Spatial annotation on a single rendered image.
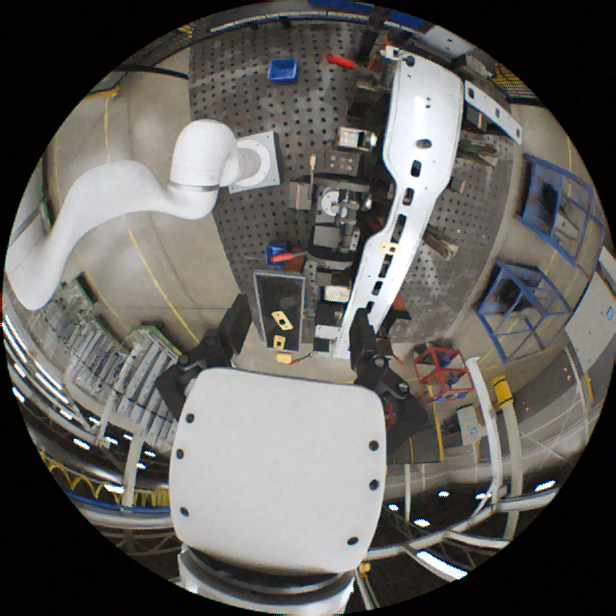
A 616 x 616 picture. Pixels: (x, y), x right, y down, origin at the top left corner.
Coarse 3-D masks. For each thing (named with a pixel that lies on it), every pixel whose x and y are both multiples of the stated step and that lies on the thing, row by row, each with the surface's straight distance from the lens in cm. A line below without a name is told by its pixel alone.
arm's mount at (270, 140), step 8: (248, 136) 81; (256, 136) 80; (264, 136) 80; (272, 136) 79; (264, 144) 79; (272, 144) 78; (272, 152) 78; (272, 160) 78; (280, 160) 84; (272, 168) 78; (280, 168) 83; (272, 176) 79; (280, 176) 81; (232, 184) 84; (256, 184) 80; (264, 184) 80; (272, 184) 79; (232, 192) 85
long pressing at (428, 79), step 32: (416, 64) 70; (416, 96) 64; (448, 96) 70; (416, 128) 60; (448, 128) 66; (384, 160) 55; (448, 160) 64; (416, 192) 60; (416, 224) 62; (384, 256) 63; (352, 288) 69; (384, 288) 71
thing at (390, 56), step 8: (392, 48) 42; (384, 56) 42; (392, 56) 41; (400, 56) 42; (408, 56) 42; (384, 64) 43; (392, 64) 42; (408, 64) 42; (384, 72) 46; (392, 72) 46; (384, 80) 50
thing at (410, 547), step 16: (528, 496) 441; (544, 496) 416; (96, 512) 302; (112, 512) 322; (480, 512) 455; (128, 528) 339; (144, 528) 355; (448, 528) 416; (464, 528) 442; (400, 544) 380; (416, 544) 395
